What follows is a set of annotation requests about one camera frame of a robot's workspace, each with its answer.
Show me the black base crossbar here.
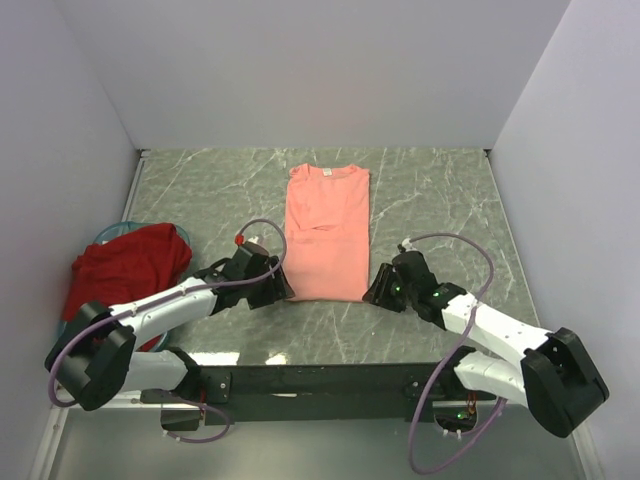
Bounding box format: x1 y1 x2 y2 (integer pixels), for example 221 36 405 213
139 362 501 434

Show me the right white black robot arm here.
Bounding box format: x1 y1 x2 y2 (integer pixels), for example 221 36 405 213
362 251 610 438

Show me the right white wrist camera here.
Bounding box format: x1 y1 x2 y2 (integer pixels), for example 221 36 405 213
397 238 417 254

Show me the salmon pink t shirt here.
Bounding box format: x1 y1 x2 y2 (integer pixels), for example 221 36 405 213
284 163 370 302

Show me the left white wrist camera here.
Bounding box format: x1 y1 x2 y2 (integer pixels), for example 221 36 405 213
234 234 268 256

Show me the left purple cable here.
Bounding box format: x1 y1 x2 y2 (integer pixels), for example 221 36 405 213
47 218 289 409

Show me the red t shirt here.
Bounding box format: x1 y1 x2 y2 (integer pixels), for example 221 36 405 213
62 223 194 351

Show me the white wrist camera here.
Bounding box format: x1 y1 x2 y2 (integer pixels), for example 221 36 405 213
397 238 417 254
234 234 268 256

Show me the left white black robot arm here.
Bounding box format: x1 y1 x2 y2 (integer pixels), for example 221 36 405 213
45 242 294 411

